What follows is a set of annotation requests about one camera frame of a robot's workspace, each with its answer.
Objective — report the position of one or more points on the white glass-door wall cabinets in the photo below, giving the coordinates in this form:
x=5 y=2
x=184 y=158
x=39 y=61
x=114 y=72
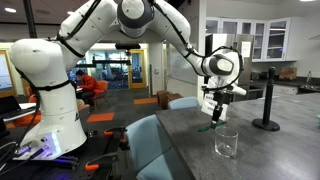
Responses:
x=276 y=38

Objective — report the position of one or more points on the yellow framed glass door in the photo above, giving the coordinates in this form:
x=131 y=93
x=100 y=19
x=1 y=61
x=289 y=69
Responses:
x=137 y=70

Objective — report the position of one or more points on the large light blue chair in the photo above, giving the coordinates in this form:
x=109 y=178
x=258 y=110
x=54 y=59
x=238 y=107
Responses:
x=146 y=140

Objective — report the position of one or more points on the black vertical pole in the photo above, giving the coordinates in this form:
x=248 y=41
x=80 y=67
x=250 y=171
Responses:
x=30 y=20

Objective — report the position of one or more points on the brown basket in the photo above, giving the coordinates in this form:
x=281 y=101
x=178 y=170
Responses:
x=288 y=74

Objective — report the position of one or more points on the dark kitchen counter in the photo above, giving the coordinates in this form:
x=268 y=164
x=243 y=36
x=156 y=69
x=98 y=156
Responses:
x=290 y=87

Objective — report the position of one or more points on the colourless drinking glass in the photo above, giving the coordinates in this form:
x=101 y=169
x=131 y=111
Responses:
x=226 y=146

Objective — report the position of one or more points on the person in red jacket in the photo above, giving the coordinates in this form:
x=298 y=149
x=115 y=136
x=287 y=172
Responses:
x=89 y=85

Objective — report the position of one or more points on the round ceiling light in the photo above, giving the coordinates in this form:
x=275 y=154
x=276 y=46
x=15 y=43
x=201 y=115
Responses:
x=10 y=10

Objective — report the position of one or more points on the green pen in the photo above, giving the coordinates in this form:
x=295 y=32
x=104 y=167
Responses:
x=208 y=128

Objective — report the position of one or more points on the black post stand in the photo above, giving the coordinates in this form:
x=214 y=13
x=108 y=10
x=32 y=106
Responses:
x=267 y=96

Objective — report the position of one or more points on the white desk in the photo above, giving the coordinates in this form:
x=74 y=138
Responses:
x=28 y=107

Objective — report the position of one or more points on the orange chair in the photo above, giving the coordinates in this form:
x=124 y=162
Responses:
x=103 y=87
x=28 y=119

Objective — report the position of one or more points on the white paper on fridge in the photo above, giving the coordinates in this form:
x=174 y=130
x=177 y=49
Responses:
x=245 y=49

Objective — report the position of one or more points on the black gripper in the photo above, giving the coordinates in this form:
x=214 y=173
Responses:
x=223 y=98

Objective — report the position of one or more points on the metal faucet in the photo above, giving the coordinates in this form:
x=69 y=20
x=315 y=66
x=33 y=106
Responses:
x=308 y=77

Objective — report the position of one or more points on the small light blue chair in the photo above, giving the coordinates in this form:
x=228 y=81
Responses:
x=183 y=102

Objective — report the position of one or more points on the grey whiteboard panel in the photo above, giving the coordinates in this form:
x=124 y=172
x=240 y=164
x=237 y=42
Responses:
x=180 y=70

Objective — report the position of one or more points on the brown wooden stool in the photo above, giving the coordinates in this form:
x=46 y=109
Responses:
x=163 y=98

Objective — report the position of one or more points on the black bar camera on stand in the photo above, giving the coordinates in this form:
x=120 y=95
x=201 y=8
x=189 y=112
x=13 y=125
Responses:
x=127 y=46

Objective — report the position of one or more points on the black perforated breadboard plate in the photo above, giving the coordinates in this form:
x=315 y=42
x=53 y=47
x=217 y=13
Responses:
x=100 y=146

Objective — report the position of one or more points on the white paper sign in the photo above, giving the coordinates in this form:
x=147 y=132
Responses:
x=207 y=105

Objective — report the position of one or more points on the black laptop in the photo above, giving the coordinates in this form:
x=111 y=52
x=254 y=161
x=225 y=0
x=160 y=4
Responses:
x=8 y=104

